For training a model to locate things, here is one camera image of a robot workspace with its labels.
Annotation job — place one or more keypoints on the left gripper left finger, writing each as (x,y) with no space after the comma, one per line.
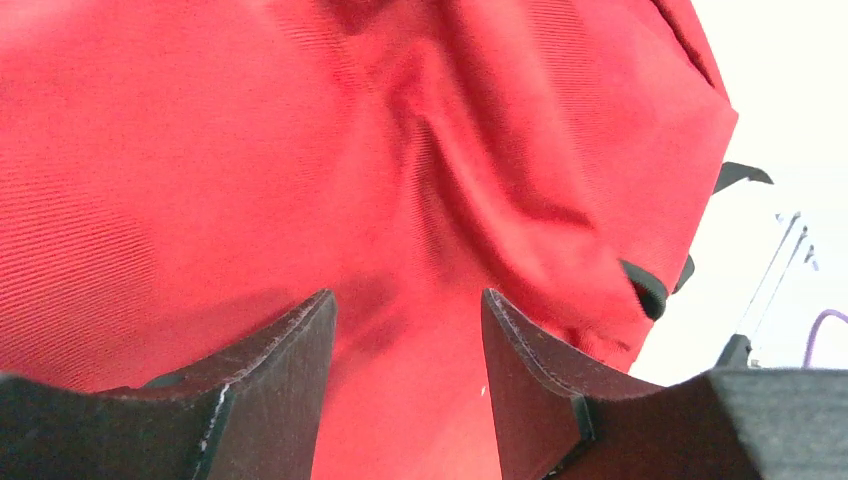
(249,411)

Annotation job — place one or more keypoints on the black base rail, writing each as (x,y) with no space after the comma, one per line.
(735,353)

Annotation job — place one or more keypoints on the red backpack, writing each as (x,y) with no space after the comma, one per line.
(176,174)

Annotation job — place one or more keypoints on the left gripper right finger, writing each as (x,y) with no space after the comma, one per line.
(559,414)

